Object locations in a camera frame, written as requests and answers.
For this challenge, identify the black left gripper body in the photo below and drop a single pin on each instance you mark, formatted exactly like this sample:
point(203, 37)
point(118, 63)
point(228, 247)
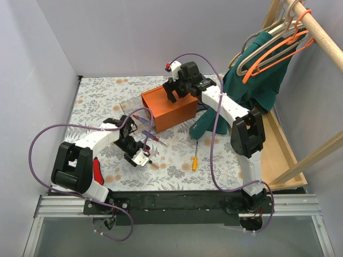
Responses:
point(131, 154)

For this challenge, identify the grey clothes hanger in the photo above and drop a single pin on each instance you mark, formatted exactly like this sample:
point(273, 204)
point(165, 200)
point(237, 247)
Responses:
point(257, 39)

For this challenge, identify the orange handle screwdriver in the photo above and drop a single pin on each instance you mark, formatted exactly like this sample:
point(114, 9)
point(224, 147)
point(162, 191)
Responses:
point(195, 159)

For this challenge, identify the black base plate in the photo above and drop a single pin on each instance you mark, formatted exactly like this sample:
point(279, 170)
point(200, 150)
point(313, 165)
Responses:
point(180, 207)

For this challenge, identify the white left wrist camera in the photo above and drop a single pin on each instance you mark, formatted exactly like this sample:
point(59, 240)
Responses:
point(141, 158)

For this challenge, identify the floral patterned table mat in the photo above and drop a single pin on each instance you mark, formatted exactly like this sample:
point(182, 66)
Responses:
point(100, 98)

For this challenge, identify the clear acrylic drawer tray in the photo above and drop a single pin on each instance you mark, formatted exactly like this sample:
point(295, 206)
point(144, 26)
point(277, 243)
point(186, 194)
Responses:
point(136, 104)

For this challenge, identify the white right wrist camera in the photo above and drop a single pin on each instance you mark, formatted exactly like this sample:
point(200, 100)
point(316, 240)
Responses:
point(174, 68)

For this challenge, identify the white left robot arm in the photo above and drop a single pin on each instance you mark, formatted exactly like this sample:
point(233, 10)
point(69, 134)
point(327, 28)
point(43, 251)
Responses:
point(76, 168)

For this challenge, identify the dark green garment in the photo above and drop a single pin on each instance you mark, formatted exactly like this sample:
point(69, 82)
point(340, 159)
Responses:
point(260, 90)

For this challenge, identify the dark blue cloth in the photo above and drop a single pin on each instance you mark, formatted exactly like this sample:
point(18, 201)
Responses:
point(201, 107)

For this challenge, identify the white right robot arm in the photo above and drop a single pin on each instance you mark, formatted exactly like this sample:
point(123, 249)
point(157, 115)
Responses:
point(247, 135)

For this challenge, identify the orange wooden drawer box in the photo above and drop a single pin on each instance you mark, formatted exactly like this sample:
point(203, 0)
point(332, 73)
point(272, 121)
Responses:
point(167, 114)

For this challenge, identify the red utility knife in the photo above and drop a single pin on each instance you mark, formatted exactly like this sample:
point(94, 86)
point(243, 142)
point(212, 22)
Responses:
point(98, 177)

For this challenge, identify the wooden clothes rack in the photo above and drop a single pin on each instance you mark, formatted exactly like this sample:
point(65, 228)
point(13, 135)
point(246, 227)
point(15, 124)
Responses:
point(309, 104)

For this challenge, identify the aluminium rail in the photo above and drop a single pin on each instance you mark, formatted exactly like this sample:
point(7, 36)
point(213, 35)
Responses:
point(285, 205)

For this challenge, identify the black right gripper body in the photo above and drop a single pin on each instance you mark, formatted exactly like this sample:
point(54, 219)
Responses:
point(172, 85)

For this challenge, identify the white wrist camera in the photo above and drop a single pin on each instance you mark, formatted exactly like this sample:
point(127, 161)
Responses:
point(174, 68)
point(141, 158)

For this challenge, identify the orange clothes hanger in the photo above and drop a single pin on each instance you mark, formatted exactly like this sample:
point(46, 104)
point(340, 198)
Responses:
point(279, 52)

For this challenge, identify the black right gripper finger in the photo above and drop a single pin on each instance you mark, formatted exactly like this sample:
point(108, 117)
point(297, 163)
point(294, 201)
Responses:
point(181, 93)
point(169, 87)

